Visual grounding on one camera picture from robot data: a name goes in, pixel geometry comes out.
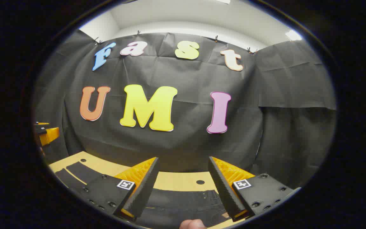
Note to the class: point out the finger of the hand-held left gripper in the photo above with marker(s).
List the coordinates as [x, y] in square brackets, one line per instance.
[51, 135]
[40, 128]

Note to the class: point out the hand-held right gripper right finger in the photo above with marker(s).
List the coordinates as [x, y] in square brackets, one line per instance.
[222, 187]

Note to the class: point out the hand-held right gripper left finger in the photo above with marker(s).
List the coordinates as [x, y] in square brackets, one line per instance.
[145, 187]

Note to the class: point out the dark grey jeans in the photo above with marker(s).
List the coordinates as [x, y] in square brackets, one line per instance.
[183, 205]

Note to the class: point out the black backdrop cloth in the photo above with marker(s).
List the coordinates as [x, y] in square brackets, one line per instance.
[183, 146]

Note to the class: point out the ceiling light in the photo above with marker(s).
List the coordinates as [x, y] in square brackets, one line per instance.
[293, 35]

